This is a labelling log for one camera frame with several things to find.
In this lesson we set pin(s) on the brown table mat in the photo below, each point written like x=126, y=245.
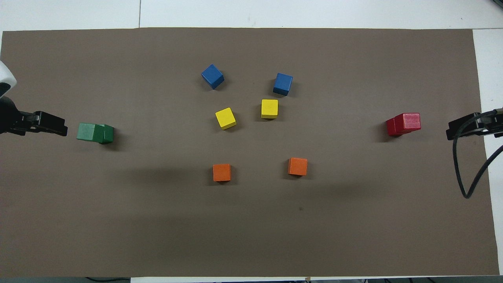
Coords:
x=251, y=236

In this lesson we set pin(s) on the yellow wooden cube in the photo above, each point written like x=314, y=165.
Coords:
x=269, y=109
x=226, y=118

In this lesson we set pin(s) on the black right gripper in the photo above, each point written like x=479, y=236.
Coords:
x=496, y=125

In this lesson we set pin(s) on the blue wooden cube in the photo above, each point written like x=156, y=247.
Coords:
x=212, y=76
x=283, y=84

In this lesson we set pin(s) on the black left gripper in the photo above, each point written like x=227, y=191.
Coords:
x=10, y=118

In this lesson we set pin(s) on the red wooden cube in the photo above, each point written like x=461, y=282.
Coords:
x=411, y=121
x=390, y=127

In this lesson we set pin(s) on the green wooden cube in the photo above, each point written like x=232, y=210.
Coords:
x=87, y=131
x=108, y=135

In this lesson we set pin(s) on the orange wooden cube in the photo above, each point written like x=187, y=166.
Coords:
x=222, y=172
x=297, y=166

